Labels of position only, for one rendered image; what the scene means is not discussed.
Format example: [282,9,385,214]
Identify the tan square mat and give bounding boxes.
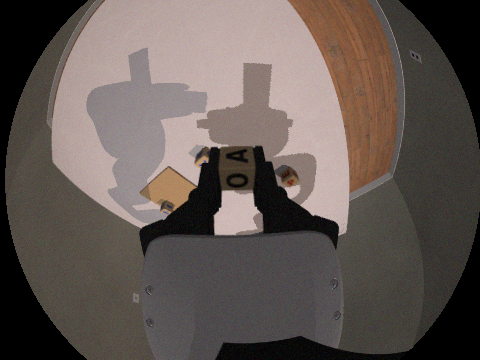
[139,166,198,211]

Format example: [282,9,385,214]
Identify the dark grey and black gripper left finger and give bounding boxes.
[139,147,222,257]

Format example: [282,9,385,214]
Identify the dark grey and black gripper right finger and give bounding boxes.
[253,146,339,250]

